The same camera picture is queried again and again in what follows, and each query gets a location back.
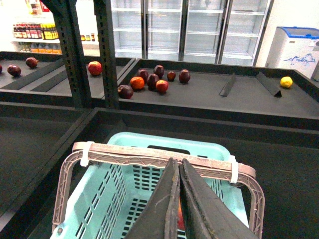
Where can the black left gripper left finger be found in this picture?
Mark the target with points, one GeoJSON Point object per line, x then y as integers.
{"type": "Point", "coordinates": [159, 218]}

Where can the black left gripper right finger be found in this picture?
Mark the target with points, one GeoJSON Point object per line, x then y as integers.
{"type": "Point", "coordinates": [205, 216]}

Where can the light blue plastic basket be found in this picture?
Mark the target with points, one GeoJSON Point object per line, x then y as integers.
{"type": "Point", "coordinates": [109, 197]}

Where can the brown basket handle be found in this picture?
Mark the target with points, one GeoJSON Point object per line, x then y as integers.
{"type": "Point", "coordinates": [71, 173]}

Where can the dark red apple front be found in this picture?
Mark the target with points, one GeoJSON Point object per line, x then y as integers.
{"type": "Point", "coordinates": [125, 91]}

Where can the red yellow apple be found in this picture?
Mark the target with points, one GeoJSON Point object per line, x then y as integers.
{"type": "Point", "coordinates": [162, 86]}

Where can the dark red apple middle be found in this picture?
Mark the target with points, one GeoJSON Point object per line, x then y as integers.
{"type": "Point", "coordinates": [152, 81]}

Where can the dark red apple right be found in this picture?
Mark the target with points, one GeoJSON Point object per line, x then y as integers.
{"type": "Point", "coordinates": [184, 76]}

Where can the small dark red apple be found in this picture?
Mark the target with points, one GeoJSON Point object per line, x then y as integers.
{"type": "Point", "coordinates": [171, 75]}

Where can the dark red apple back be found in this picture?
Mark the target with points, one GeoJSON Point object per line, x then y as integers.
{"type": "Point", "coordinates": [143, 73]}

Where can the dark apple upper back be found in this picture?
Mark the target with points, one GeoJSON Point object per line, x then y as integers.
{"type": "Point", "coordinates": [159, 70]}

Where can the red apple left tray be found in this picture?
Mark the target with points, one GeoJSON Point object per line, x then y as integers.
{"type": "Point", "coordinates": [95, 68]}

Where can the white zip tie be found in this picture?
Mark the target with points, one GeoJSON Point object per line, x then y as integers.
{"type": "Point", "coordinates": [234, 169]}
{"type": "Point", "coordinates": [85, 159]}

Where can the left black shelf divider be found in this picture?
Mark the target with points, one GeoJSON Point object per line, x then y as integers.
{"type": "Point", "coordinates": [228, 86]}

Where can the black shelf divider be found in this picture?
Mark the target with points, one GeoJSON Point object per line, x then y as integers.
{"type": "Point", "coordinates": [228, 86]}
{"type": "Point", "coordinates": [269, 85]}

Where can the orange fruit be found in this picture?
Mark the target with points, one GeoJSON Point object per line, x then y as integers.
{"type": "Point", "coordinates": [137, 83]}

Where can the right black shelf divider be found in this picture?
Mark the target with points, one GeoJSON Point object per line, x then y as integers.
{"type": "Point", "coordinates": [269, 85]}

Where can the yellow lemon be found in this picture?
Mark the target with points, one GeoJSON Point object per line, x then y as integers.
{"type": "Point", "coordinates": [286, 82]}

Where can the glass door refrigerator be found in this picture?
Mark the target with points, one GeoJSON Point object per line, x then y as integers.
{"type": "Point", "coordinates": [202, 31]}

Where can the white chest freezer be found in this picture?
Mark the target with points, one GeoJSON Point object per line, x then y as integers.
{"type": "Point", "coordinates": [294, 48]}

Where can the dark plum back left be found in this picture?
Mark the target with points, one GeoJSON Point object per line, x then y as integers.
{"type": "Point", "coordinates": [31, 62]}

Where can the dark plum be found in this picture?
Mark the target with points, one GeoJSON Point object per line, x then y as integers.
{"type": "Point", "coordinates": [14, 70]}
{"type": "Point", "coordinates": [31, 62]}

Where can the dark plum far left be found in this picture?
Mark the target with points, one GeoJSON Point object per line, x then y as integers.
{"type": "Point", "coordinates": [14, 70]}

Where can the shelf of sauce bottles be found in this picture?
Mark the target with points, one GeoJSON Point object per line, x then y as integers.
{"type": "Point", "coordinates": [34, 37]}

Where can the dark metal shelf post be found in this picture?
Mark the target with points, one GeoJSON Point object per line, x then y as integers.
{"type": "Point", "coordinates": [66, 21]}

